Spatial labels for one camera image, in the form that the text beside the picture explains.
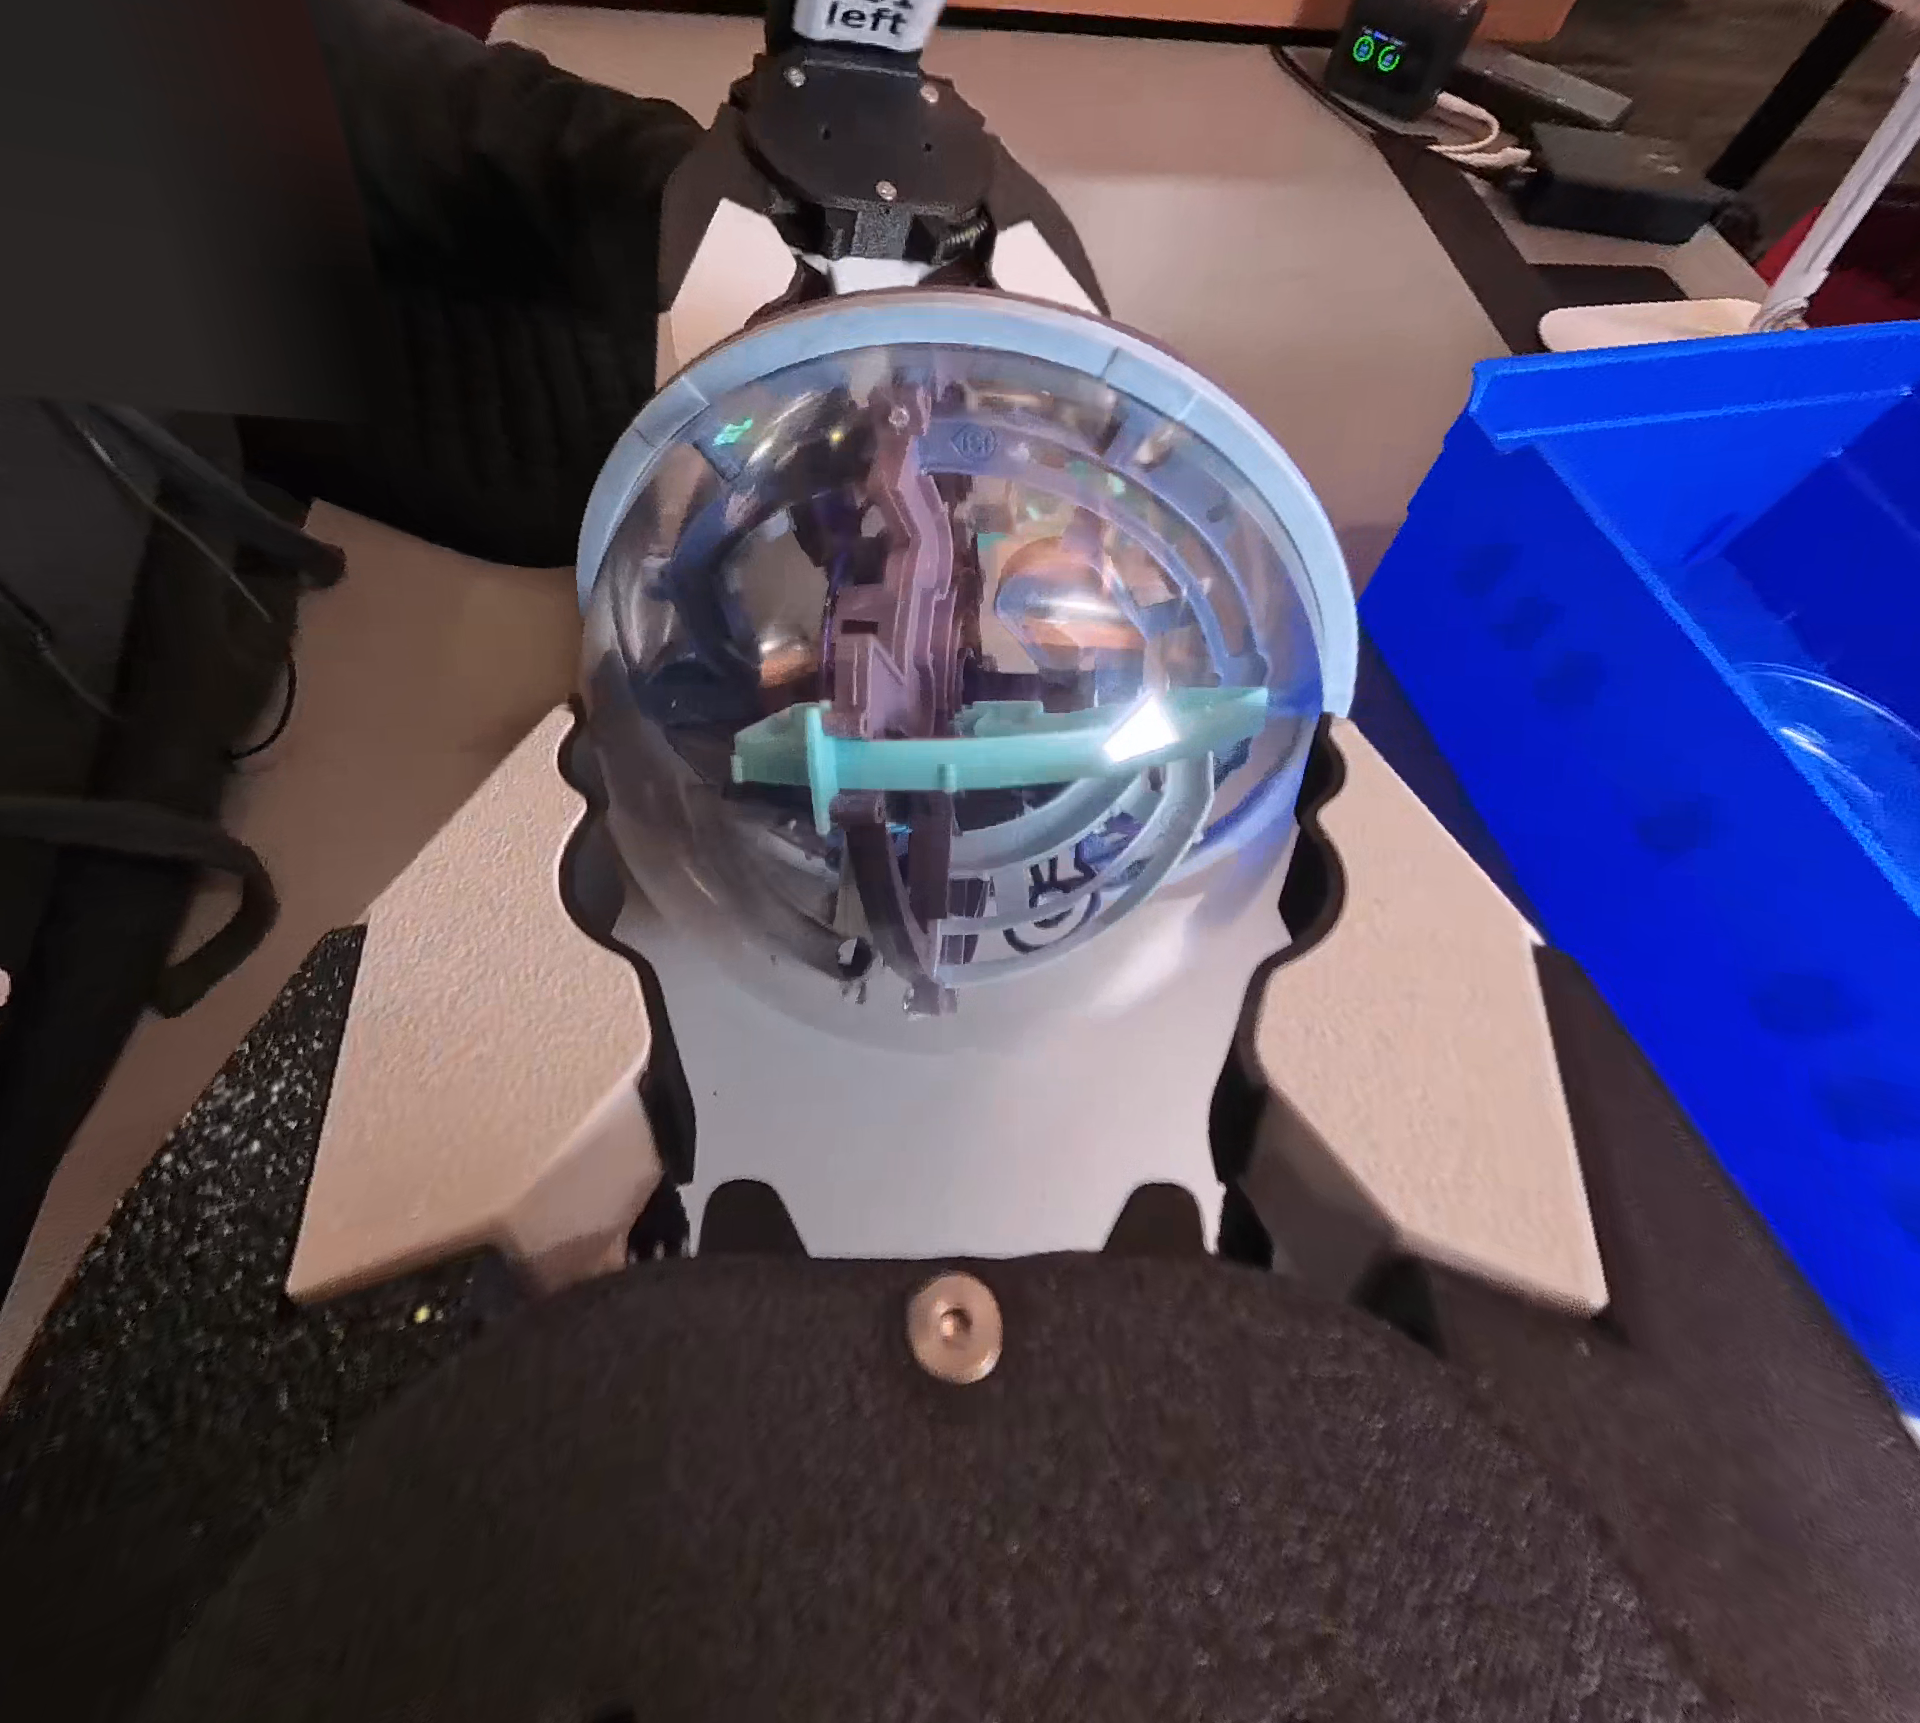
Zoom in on small black device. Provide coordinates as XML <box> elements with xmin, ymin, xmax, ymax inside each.
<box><xmin>1327</xmin><ymin>0</ymin><xmax>1495</xmax><ymax>136</ymax></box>

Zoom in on person's left forearm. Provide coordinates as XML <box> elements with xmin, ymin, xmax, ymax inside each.
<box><xmin>286</xmin><ymin>0</ymin><xmax>723</xmax><ymax>569</ymax></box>

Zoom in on clear maze ball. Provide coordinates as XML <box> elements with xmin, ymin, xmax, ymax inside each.
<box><xmin>570</xmin><ymin>283</ymin><xmax>1358</xmax><ymax>1019</ymax></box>

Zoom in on person's black clothing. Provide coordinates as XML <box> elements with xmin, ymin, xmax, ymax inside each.
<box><xmin>0</xmin><ymin>403</ymin><xmax>228</xmax><ymax>1289</ymax></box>

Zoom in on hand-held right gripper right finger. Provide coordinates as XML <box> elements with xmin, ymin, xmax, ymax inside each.
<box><xmin>1210</xmin><ymin>719</ymin><xmax>1614</xmax><ymax>1313</ymax></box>

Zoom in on blue plastic tray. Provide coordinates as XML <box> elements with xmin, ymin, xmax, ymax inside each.
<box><xmin>1356</xmin><ymin>319</ymin><xmax>1920</xmax><ymax>1409</ymax></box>

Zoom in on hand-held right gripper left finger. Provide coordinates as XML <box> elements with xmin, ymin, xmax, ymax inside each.
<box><xmin>286</xmin><ymin>719</ymin><xmax>699</xmax><ymax>1305</ymax></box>

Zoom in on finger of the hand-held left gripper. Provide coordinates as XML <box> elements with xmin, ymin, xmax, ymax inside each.
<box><xmin>666</xmin><ymin>194</ymin><xmax>828</xmax><ymax>389</ymax></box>

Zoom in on black power adapter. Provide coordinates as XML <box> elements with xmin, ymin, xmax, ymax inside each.
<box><xmin>1524</xmin><ymin>120</ymin><xmax>1736</xmax><ymax>250</ymax></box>

